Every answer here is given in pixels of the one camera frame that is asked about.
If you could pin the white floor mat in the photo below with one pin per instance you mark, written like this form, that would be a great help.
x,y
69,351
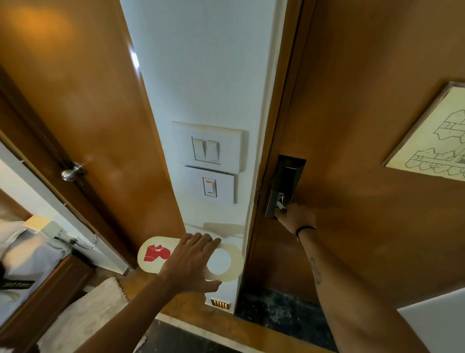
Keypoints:
x,y
83,316

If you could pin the silver round door knob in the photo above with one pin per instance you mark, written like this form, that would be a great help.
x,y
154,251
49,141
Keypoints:
x,y
72,172

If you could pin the small wall night light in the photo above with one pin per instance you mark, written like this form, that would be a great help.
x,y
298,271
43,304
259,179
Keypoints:
x,y
220,304

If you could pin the white cloth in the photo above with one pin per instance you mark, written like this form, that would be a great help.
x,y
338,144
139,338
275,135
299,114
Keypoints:
x,y
29,262

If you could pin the framed yellow floor plan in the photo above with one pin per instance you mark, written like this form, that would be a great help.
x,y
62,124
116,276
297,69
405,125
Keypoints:
x,y
436,145

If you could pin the brown wooden side door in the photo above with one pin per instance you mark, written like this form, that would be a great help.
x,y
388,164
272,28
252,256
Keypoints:
x,y
91,109

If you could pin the person's left forearm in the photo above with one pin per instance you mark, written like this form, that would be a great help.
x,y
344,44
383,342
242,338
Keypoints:
x,y
134,320

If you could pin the person's left hand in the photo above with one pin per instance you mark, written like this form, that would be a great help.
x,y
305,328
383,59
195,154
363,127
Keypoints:
x,y
185,265

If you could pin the cream door hanger sign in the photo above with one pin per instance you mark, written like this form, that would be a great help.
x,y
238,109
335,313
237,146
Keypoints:
x,y
152,252

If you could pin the brown wooden cabinet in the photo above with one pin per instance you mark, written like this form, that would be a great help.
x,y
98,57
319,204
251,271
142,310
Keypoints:
x,y
54,302

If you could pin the white switch with red indicator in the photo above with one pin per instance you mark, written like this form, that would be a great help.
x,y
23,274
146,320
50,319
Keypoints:
x,y
209,185

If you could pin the black wristband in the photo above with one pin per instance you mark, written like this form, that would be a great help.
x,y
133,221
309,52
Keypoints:
x,y
305,230

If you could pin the person's right hand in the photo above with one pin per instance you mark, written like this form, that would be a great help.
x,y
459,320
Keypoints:
x,y
298,218

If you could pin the white double light switch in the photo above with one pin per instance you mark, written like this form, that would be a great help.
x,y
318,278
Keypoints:
x,y
207,145

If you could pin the dark metal door lock plate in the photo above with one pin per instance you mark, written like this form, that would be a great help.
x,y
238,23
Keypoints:
x,y
287,178

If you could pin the person's right forearm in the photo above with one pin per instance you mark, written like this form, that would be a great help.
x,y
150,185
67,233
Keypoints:
x,y
348,298

